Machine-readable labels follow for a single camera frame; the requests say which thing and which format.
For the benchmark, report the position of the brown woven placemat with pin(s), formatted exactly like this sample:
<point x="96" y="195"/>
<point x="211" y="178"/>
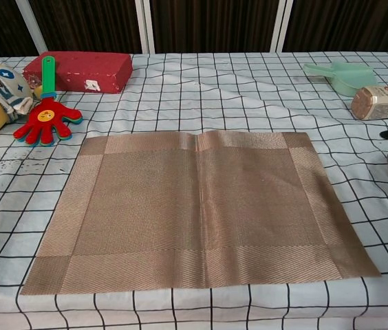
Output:
<point x="197" y="213"/>

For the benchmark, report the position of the beige drink bottle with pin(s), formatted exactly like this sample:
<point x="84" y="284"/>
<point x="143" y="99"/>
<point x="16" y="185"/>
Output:
<point x="383" y="103"/>

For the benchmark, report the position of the mint green plastic dustpan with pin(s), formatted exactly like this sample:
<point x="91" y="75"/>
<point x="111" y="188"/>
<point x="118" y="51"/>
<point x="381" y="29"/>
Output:
<point x="352" y="79"/>

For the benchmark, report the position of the white black grid tablecloth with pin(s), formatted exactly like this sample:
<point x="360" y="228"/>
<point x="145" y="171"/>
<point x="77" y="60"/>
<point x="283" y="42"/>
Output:
<point x="194" y="309"/>

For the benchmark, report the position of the red brick block with sticker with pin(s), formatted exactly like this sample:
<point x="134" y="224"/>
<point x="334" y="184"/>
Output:
<point x="87" y="68"/>

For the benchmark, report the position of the white partition frame post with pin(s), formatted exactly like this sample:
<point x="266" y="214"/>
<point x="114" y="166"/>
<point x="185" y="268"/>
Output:
<point x="32" y="27"/>
<point x="281" y="27"/>
<point x="146" y="27"/>

